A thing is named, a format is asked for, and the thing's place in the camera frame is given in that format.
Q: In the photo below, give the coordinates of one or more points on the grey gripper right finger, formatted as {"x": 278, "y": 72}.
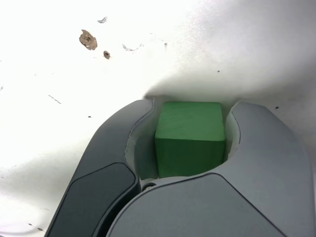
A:
{"x": 222, "y": 209}

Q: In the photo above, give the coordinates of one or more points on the green cube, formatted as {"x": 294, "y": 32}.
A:
{"x": 190, "y": 138}

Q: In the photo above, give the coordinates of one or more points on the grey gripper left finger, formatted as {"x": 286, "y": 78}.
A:
{"x": 103, "y": 172}

